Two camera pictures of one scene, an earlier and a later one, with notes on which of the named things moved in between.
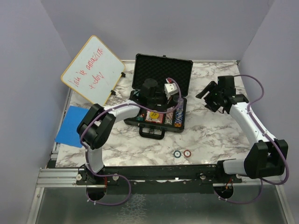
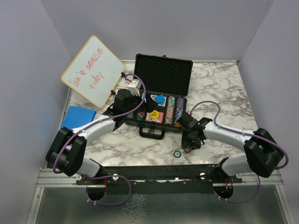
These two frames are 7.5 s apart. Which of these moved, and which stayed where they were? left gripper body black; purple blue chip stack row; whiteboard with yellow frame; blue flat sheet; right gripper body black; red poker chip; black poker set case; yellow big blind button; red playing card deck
Moved: right gripper body black; red poker chip; left gripper body black
Stayed: purple blue chip stack row; yellow big blind button; whiteboard with yellow frame; black poker set case; blue flat sheet; red playing card deck
